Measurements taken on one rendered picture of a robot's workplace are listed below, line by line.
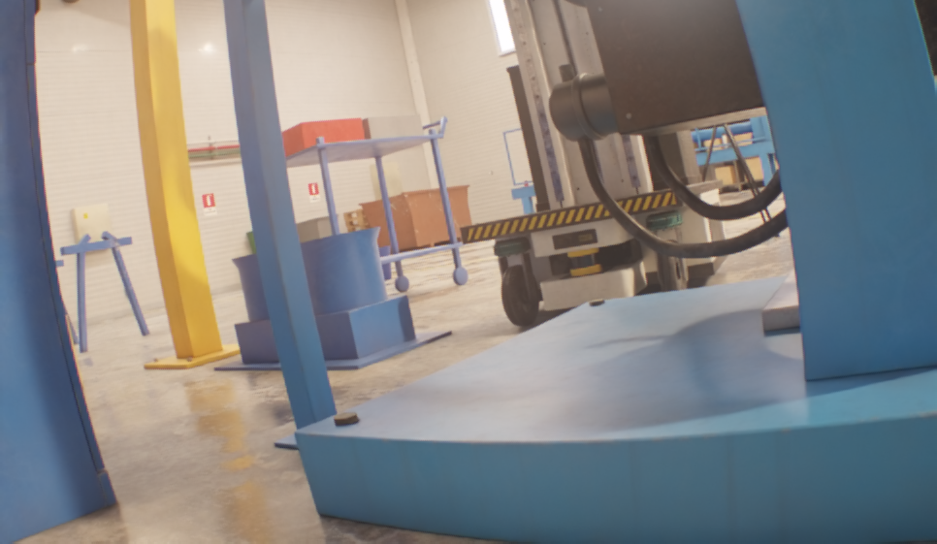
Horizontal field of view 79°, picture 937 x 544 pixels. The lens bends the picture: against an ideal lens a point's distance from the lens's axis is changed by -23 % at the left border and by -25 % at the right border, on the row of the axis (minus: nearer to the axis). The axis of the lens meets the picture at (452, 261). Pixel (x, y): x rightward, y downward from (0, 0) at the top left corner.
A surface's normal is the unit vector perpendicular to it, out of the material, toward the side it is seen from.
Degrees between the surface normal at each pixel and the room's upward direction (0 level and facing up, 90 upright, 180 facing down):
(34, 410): 90
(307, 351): 90
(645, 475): 90
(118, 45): 90
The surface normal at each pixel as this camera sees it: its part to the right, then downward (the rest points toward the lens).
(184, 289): 0.80, -0.13
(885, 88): -0.58, 0.15
